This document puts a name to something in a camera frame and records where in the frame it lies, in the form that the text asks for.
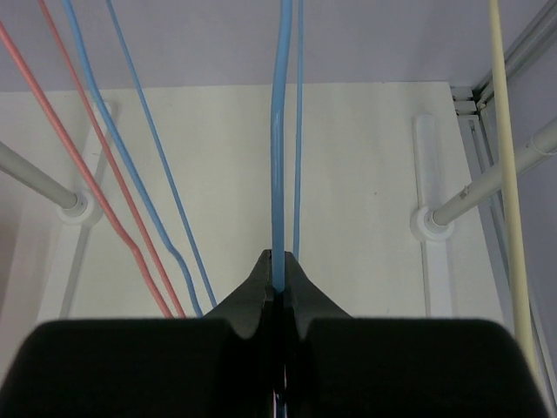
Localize metal clothes rack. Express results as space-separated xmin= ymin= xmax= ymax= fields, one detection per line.
xmin=0 ymin=99 xmax=557 ymax=319

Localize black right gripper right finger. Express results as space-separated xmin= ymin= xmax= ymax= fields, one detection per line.
xmin=284 ymin=254 xmax=547 ymax=417

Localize light blue hanger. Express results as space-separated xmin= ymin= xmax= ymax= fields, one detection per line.
xmin=62 ymin=1 xmax=217 ymax=318
xmin=270 ymin=1 xmax=304 ymax=314

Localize cream white hanger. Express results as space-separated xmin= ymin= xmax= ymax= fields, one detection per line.
xmin=488 ymin=0 xmax=544 ymax=388

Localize pink hanger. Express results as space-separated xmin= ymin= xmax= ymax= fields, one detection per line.
xmin=0 ymin=0 xmax=188 ymax=319

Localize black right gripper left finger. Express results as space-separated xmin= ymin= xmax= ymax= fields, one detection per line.
xmin=1 ymin=251 xmax=274 ymax=417

